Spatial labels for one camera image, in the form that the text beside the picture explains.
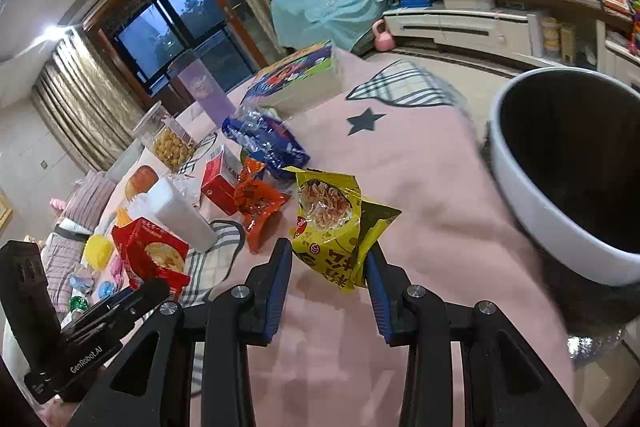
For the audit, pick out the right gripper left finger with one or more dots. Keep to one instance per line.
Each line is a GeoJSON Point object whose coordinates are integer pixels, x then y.
{"type": "Point", "coordinates": [149, 382]}

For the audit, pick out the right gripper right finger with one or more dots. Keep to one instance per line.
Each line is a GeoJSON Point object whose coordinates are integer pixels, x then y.
{"type": "Point", "coordinates": [505, 383]}

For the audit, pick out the red snack bag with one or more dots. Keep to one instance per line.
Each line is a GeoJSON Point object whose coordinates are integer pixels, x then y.
{"type": "Point", "coordinates": [149, 252]}

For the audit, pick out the yellow snack bag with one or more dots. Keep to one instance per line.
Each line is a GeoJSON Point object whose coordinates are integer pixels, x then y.
{"type": "Point", "coordinates": [336, 226]}

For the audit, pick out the orange red snack wrapper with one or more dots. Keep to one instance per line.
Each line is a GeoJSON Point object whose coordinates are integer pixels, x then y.
{"type": "Point", "coordinates": [257, 201]}

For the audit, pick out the red small carton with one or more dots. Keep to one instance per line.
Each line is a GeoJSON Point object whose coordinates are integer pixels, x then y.
{"type": "Point", "coordinates": [220, 178]}

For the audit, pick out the blue snack bag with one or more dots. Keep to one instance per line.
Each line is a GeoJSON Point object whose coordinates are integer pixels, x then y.
{"type": "Point", "coordinates": [265, 139]}

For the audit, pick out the white round trash bin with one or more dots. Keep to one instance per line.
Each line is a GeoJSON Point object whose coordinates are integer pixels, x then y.
{"type": "Point", "coordinates": [564, 144]}

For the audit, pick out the striped pillow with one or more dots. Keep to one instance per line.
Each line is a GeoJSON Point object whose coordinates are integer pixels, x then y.
{"type": "Point", "coordinates": [63, 249]}

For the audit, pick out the yellow round toy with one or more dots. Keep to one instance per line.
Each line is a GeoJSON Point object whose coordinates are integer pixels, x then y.
{"type": "Point", "coordinates": [98, 252]}

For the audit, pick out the orange rolled towel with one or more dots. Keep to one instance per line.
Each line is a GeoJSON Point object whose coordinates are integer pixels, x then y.
{"type": "Point", "coordinates": [122, 218]}

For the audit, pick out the apple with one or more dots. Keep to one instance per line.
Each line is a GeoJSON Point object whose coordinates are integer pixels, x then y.
{"type": "Point", "coordinates": [140, 182]}

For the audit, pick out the pink bed blanket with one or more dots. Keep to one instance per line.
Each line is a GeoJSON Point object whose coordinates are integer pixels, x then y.
{"type": "Point", "coordinates": [328, 365]}

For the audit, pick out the clear jar of snacks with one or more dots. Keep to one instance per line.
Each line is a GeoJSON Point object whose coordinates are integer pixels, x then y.
{"type": "Point", "coordinates": [164, 137]}

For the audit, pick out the purple tumbler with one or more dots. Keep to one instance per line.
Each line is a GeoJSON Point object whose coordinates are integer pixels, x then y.
{"type": "Point", "coordinates": [202, 86]}

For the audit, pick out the colourful puzzle box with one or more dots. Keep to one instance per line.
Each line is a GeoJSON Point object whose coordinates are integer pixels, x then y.
{"type": "Point", "coordinates": [299, 82]}

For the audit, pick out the pink kettlebell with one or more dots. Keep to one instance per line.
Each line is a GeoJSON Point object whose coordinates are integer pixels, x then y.
{"type": "Point", "coordinates": [383, 39]}

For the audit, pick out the teal cloth cover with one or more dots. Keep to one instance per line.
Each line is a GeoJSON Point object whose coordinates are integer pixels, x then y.
{"type": "Point", "coordinates": [301, 23]}

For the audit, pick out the white tv cabinet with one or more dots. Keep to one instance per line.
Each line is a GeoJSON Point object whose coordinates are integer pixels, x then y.
{"type": "Point", "coordinates": [527, 37]}

